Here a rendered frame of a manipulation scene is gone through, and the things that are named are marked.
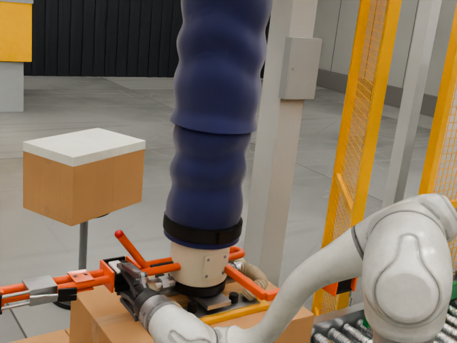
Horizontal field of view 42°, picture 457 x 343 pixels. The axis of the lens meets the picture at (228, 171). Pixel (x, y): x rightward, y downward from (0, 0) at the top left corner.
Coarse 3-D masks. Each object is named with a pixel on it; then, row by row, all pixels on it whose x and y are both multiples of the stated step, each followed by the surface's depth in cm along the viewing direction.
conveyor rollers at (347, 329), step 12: (456, 300) 309; (456, 312) 298; (348, 324) 275; (360, 324) 277; (444, 324) 284; (456, 324) 287; (324, 336) 263; (336, 336) 265; (348, 336) 272; (360, 336) 266; (372, 336) 271; (444, 336) 273; (456, 336) 277
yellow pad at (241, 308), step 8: (232, 296) 172; (240, 296) 178; (192, 304) 165; (200, 304) 170; (232, 304) 172; (240, 304) 173; (248, 304) 173; (256, 304) 175; (264, 304) 175; (192, 312) 165; (200, 312) 166; (208, 312) 166; (216, 312) 167; (224, 312) 168; (232, 312) 169; (240, 312) 170; (248, 312) 172; (256, 312) 174; (208, 320) 164; (216, 320) 165; (224, 320) 167
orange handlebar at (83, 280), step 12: (240, 252) 180; (168, 264) 166; (228, 264) 171; (60, 276) 153; (72, 276) 152; (84, 276) 153; (96, 276) 157; (108, 276) 156; (240, 276) 164; (12, 288) 145; (60, 288) 148; (84, 288) 152; (252, 288) 159; (12, 300) 141
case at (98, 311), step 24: (96, 288) 177; (240, 288) 188; (72, 312) 176; (96, 312) 164; (120, 312) 166; (264, 312) 175; (72, 336) 177; (96, 336) 160; (120, 336) 154; (144, 336) 156; (288, 336) 173
